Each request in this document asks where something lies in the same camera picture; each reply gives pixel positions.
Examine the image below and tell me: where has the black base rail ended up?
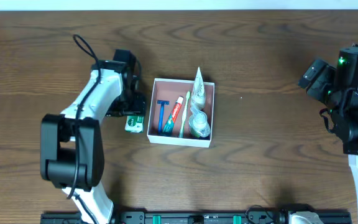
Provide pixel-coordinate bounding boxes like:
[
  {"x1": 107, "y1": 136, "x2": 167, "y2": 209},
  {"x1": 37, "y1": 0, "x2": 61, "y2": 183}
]
[{"x1": 40, "y1": 204, "x2": 352, "y2": 224}]

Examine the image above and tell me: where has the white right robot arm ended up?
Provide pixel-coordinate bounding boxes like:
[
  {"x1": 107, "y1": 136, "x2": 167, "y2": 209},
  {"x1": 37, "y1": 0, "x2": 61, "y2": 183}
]
[{"x1": 298, "y1": 45, "x2": 358, "y2": 209}]

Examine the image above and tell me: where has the white box pink interior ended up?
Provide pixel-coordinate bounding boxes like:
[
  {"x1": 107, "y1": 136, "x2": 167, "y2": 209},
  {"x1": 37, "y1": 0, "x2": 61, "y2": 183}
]
[{"x1": 147, "y1": 78, "x2": 213, "y2": 147}]

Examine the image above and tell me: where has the green soap packet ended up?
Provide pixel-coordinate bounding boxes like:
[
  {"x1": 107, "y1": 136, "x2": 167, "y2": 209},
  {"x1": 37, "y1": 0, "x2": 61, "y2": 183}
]
[{"x1": 125, "y1": 115, "x2": 144, "y2": 133}]

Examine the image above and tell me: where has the blue disposable razor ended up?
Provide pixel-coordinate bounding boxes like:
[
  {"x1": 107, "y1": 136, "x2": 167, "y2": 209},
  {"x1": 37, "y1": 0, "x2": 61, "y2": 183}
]
[{"x1": 157, "y1": 100, "x2": 169, "y2": 134}]

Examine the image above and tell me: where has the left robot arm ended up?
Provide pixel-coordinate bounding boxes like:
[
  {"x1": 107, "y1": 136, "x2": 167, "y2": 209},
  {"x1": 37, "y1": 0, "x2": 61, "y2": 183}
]
[{"x1": 40, "y1": 49, "x2": 145, "y2": 223}]

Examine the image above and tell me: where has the red green toothpaste tube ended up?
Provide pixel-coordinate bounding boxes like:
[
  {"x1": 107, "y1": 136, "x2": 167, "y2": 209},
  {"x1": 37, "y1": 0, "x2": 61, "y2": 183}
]
[{"x1": 162, "y1": 96, "x2": 184, "y2": 136}]

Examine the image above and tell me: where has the clear pump spray bottle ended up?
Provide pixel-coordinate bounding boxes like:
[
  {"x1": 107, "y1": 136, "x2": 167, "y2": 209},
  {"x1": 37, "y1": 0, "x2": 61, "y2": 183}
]
[{"x1": 188, "y1": 106, "x2": 211, "y2": 139}]

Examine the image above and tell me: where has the green white toothbrush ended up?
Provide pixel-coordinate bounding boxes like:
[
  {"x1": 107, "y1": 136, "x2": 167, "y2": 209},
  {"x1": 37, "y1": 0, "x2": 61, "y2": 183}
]
[{"x1": 178, "y1": 91, "x2": 191, "y2": 138}]

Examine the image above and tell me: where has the white leaf-print tube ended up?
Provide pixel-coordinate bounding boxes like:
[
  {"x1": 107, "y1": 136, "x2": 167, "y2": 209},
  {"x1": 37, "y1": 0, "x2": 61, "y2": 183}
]
[{"x1": 191, "y1": 67, "x2": 206, "y2": 110}]

